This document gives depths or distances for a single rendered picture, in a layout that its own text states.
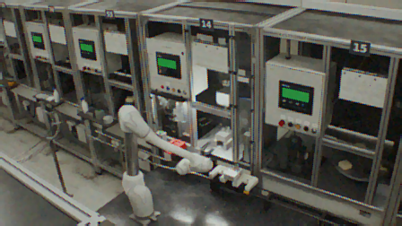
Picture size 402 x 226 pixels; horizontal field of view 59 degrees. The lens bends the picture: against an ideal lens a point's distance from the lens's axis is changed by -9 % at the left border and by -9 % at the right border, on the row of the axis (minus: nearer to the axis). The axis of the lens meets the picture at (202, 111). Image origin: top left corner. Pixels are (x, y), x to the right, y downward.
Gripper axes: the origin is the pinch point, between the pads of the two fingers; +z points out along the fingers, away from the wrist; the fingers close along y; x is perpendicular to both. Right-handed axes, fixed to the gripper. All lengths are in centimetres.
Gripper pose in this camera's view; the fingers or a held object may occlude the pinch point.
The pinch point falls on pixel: (211, 145)
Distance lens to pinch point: 317.0
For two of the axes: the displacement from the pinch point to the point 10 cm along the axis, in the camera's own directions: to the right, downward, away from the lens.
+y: -0.6, -8.9, -4.5
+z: 5.9, -3.9, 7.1
